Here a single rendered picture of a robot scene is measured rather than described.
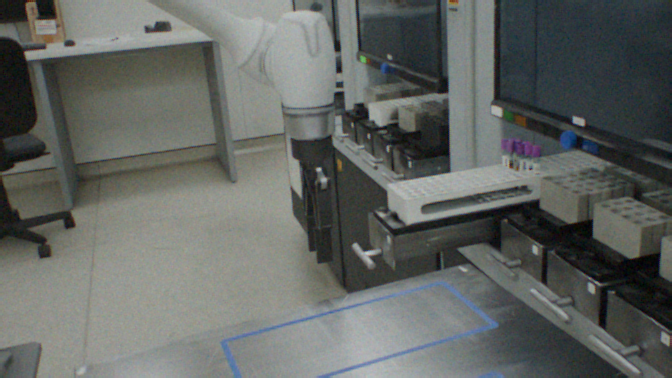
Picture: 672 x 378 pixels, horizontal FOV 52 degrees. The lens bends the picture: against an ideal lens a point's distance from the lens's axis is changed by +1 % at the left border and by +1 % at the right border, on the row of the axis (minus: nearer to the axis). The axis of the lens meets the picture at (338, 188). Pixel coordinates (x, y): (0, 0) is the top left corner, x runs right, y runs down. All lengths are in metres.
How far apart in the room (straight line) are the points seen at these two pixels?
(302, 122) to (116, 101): 3.61
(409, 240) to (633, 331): 0.42
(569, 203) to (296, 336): 0.56
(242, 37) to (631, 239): 0.73
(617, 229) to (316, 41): 0.56
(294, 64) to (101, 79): 3.61
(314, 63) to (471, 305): 0.46
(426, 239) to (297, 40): 0.44
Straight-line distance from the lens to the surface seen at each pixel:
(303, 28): 1.14
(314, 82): 1.15
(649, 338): 1.05
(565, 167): 1.43
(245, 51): 1.27
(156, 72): 4.70
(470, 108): 1.57
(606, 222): 1.19
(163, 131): 4.77
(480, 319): 0.97
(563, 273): 1.18
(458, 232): 1.31
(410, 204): 1.27
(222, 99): 4.09
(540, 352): 0.91
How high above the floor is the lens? 1.31
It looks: 19 degrees down
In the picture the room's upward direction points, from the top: 5 degrees counter-clockwise
